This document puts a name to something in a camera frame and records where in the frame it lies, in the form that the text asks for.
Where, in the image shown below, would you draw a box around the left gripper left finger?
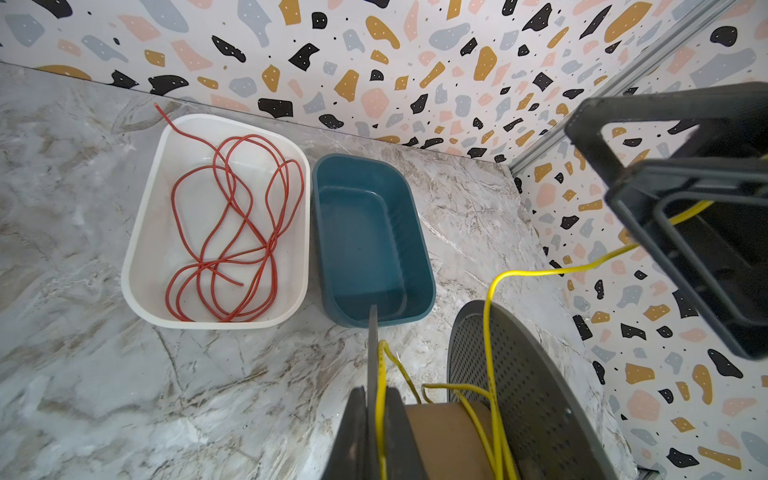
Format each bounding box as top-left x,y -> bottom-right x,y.
321,387 -> 369,480

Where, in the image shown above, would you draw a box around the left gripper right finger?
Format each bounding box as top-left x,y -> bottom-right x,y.
383,387 -> 428,480

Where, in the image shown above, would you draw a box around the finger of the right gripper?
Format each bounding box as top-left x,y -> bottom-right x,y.
606,157 -> 767,360
565,81 -> 767,186

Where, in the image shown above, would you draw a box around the yellow cable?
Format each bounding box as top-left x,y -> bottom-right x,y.
374,197 -> 718,480

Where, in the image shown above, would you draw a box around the grey cable spool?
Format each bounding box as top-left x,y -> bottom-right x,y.
365,299 -> 619,480

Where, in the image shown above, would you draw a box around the teal plastic bin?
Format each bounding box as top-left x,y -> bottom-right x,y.
312,154 -> 436,328

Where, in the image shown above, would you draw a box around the white plastic bin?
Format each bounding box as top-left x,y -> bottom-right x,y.
122,114 -> 311,330

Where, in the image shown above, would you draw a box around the right aluminium corner post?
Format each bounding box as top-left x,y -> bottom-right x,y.
508,0 -> 738,175

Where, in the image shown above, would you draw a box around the red cable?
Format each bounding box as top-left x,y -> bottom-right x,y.
154,103 -> 306,323

